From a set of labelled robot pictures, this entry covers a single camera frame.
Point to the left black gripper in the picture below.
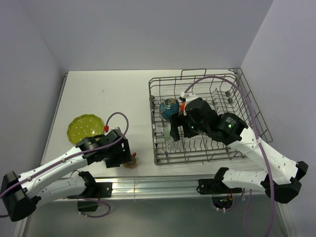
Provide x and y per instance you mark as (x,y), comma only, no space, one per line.
(124,156)

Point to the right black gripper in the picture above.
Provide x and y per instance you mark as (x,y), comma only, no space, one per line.
(177,119)

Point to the blue bowl beige inside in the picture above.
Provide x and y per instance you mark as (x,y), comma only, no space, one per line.
(168,107)

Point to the orange bowl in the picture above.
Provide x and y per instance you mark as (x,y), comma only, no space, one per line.
(182,107)

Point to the small orange mug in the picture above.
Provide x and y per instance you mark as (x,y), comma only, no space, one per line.
(131,164)

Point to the clear drinking glass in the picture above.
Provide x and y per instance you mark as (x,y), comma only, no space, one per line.
(173,146)

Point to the yellow-green dotted plate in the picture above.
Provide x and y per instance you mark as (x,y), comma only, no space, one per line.
(87,125)

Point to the mint green cup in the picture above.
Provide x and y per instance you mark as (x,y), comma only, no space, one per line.
(168,138)

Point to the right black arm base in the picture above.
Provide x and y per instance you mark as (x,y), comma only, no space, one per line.
(215,187)

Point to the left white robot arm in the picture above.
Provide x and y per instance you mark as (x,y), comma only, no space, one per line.
(23,193)

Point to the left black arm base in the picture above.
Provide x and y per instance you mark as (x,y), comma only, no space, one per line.
(103,188)

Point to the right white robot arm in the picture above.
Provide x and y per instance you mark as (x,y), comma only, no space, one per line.
(279,177)

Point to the grey wire dish rack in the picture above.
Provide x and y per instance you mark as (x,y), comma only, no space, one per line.
(225,91)

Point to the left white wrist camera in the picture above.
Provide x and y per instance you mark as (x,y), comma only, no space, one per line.
(107,129)

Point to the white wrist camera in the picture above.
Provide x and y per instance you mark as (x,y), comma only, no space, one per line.
(107,129)
(188,97)

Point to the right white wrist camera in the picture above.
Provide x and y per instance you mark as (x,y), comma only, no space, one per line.
(188,97)

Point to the aluminium mounting rail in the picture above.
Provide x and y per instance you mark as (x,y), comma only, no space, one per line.
(151,207)

